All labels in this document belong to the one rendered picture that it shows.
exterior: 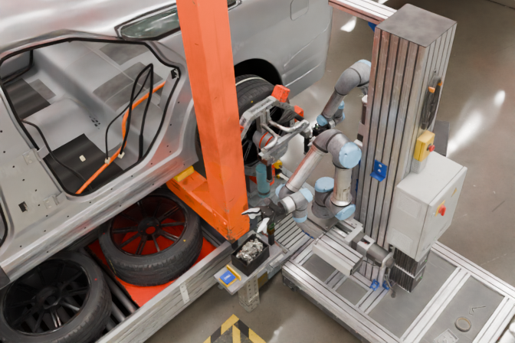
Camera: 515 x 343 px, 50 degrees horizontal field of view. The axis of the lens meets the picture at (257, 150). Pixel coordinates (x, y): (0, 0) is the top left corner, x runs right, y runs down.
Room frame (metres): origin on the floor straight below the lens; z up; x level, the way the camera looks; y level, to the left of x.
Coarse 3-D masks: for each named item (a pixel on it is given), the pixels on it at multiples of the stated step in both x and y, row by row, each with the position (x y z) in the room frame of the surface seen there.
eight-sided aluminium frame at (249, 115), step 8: (272, 96) 2.74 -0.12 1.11; (264, 104) 2.69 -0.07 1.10; (272, 104) 2.67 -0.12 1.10; (280, 104) 2.72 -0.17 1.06; (288, 104) 2.77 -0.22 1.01; (248, 112) 2.60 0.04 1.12; (256, 112) 2.59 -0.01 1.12; (264, 112) 2.63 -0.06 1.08; (240, 120) 2.57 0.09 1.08; (248, 120) 2.54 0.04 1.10; (280, 136) 2.79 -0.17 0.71; (248, 168) 2.57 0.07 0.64
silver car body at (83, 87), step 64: (0, 0) 2.48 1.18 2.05; (64, 0) 2.53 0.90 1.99; (128, 0) 2.63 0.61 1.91; (256, 0) 2.99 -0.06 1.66; (320, 0) 3.33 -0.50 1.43; (0, 64) 2.16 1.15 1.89; (64, 64) 3.42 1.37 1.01; (128, 64) 3.31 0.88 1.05; (320, 64) 3.35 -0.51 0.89; (0, 128) 1.98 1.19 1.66; (64, 128) 2.85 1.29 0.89; (128, 128) 2.57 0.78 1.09; (192, 128) 2.58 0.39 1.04; (0, 192) 1.88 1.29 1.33; (64, 192) 2.07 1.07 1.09; (128, 192) 2.24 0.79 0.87; (0, 256) 1.77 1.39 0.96
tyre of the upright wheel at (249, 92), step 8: (240, 80) 2.85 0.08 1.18; (248, 80) 2.86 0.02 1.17; (256, 80) 2.87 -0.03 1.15; (264, 80) 2.92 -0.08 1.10; (240, 88) 2.77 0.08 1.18; (248, 88) 2.76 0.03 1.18; (256, 88) 2.76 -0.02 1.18; (264, 88) 2.77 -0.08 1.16; (272, 88) 2.80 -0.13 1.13; (240, 96) 2.70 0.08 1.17; (248, 96) 2.68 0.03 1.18; (256, 96) 2.70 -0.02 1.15; (264, 96) 2.75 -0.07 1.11; (240, 104) 2.63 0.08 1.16; (248, 104) 2.66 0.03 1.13; (240, 112) 2.61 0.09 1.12; (200, 144) 2.62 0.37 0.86
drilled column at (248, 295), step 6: (252, 282) 1.91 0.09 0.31; (246, 288) 1.87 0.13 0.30; (252, 288) 1.90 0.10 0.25; (240, 294) 1.93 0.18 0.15; (246, 294) 1.88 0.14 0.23; (252, 294) 1.90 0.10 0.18; (258, 294) 1.93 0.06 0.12; (240, 300) 1.93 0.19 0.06; (246, 300) 1.88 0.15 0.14; (252, 300) 1.90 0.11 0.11; (258, 300) 1.93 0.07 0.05; (246, 306) 1.89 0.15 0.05; (252, 306) 1.89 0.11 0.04
